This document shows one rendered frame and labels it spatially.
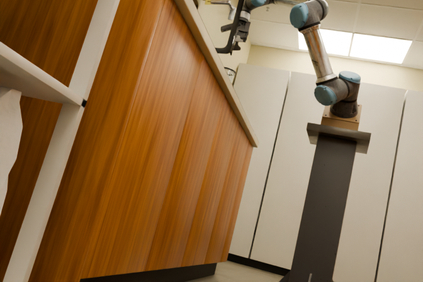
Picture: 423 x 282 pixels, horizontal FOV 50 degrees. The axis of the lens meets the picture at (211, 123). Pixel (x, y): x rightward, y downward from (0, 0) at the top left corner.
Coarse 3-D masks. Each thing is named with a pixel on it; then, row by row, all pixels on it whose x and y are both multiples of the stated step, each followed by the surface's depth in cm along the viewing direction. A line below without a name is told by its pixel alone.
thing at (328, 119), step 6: (324, 108) 251; (360, 108) 251; (324, 114) 246; (330, 114) 246; (360, 114) 246; (324, 120) 244; (330, 120) 243; (336, 120) 242; (342, 120) 241; (348, 120) 241; (354, 120) 241; (336, 126) 241; (342, 126) 241; (348, 126) 240; (354, 126) 239
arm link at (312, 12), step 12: (312, 0) 230; (300, 12) 223; (312, 12) 224; (300, 24) 225; (312, 24) 224; (312, 36) 226; (312, 48) 228; (324, 48) 228; (312, 60) 230; (324, 60) 227; (324, 72) 228; (324, 84) 228; (336, 84) 228; (324, 96) 229; (336, 96) 227
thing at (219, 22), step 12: (204, 0) 198; (228, 0) 193; (240, 0) 191; (204, 12) 196; (216, 12) 194; (228, 12) 191; (240, 12) 190; (204, 24) 194; (216, 24) 192; (228, 24) 190; (216, 36) 190; (228, 36) 188; (216, 48) 188; (228, 48) 186
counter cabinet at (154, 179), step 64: (0, 0) 134; (64, 0) 130; (128, 0) 125; (64, 64) 124; (128, 64) 119; (192, 64) 157; (128, 128) 118; (192, 128) 171; (64, 192) 113; (128, 192) 126; (192, 192) 188; (0, 256) 112; (64, 256) 109; (128, 256) 135; (192, 256) 209
